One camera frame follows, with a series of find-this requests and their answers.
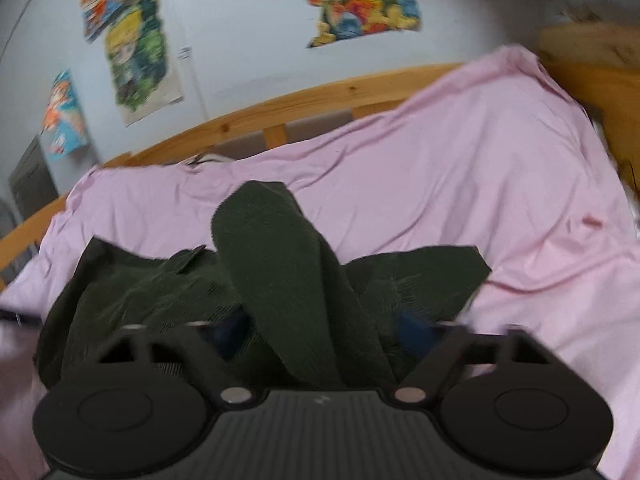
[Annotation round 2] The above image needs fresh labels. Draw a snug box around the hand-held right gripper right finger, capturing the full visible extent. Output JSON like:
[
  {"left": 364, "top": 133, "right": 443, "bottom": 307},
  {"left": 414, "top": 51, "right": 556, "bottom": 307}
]
[{"left": 392, "top": 310, "right": 535, "bottom": 407}]

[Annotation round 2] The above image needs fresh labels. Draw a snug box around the wooden bed frame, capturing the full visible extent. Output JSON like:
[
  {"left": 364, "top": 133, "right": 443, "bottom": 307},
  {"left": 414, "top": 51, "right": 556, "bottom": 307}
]
[{"left": 0, "top": 20, "right": 640, "bottom": 292}]

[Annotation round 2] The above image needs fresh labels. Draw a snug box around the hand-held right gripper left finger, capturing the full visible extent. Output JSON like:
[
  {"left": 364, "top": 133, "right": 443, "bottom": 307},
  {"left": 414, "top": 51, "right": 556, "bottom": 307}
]
[{"left": 92, "top": 310, "right": 257, "bottom": 407}]

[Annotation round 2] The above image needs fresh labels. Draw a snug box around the blond cartoon figure poster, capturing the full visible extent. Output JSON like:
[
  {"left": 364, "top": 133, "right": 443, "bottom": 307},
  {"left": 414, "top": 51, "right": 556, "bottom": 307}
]
[{"left": 102, "top": 0, "right": 185, "bottom": 128}]

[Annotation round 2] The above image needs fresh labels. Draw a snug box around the curled blue cartoon poster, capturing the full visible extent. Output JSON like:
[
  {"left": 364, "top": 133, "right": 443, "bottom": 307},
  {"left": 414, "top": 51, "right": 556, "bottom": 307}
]
[{"left": 41, "top": 69, "right": 91, "bottom": 163}]

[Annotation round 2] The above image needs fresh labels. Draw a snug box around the pink bed sheet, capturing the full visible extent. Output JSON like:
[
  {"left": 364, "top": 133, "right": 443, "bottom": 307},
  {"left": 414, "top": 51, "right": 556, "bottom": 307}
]
[{"left": 0, "top": 44, "right": 640, "bottom": 480}]

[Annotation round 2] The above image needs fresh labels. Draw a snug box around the green corduroy shirt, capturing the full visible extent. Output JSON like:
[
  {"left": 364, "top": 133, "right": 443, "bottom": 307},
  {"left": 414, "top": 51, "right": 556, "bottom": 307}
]
[{"left": 34, "top": 180, "right": 494, "bottom": 392}]

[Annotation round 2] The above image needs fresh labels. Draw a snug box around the dark grey wall panel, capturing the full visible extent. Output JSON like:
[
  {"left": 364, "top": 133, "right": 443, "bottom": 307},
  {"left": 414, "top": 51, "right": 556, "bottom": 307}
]
[{"left": 7, "top": 135, "right": 60, "bottom": 213}]

